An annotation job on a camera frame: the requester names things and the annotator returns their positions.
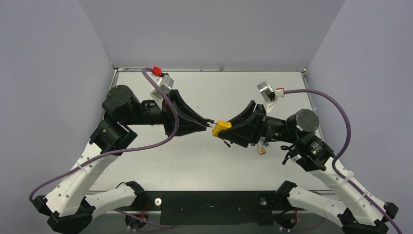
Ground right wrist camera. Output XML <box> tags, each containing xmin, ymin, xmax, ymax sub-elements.
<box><xmin>257</xmin><ymin>81</ymin><xmax>285</xmax><ymax>114</ymax></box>

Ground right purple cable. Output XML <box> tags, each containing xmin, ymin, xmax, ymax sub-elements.
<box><xmin>282</xmin><ymin>89</ymin><xmax>402</xmax><ymax>234</ymax></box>

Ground yellow padlock with keys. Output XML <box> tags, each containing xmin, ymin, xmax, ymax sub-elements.
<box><xmin>207</xmin><ymin>119</ymin><xmax>232</xmax><ymax>138</ymax></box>

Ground small brass padlock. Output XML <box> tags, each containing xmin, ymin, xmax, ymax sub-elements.
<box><xmin>257</xmin><ymin>144</ymin><xmax>266</xmax><ymax>155</ymax></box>

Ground purple cable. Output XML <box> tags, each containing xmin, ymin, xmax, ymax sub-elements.
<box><xmin>29</xmin><ymin>66</ymin><xmax>180</xmax><ymax>234</ymax></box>
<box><xmin>282</xmin><ymin>89</ymin><xmax>402</xmax><ymax>234</ymax></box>

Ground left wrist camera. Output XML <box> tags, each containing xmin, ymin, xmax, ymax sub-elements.
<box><xmin>150</xmin><ymin>66</ymin><xmax>174</xmax><ymax>100</ymax></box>

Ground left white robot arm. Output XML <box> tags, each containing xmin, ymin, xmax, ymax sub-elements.
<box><xmin>31</xmin><ymin>85</ymin><xmax>212</xmax><ymax>234</ymax></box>

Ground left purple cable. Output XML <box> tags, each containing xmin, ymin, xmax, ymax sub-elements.
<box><xmin>29</xmin><ymin>66</ymin><xmax>180</xmax><ymax>234</ymax></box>

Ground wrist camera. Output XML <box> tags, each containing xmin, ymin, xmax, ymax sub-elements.
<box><xmin>150</xmin><ymin>66</ymin><xmax>174</xmax><ymax>100</ymax></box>
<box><xmin>257</xmin><ymin>81</ymin><xmax>285</xmax><ymax>114</ymax></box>

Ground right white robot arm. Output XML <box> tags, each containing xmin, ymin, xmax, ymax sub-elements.
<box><xmin>212</xmin><ymin>101</ymin><xmax>398</xmax><ymax>234</ymax></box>

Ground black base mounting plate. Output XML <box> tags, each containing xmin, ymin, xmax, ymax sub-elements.
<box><xmin>116</xmin><ymin>190</ymin><xmax>307</xmax><ymax>227</ymax></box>

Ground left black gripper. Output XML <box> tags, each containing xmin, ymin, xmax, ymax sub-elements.
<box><xmin>124</xmin><ymin>90</ymin><xmax>207</xmax><ymax>137</ymax></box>

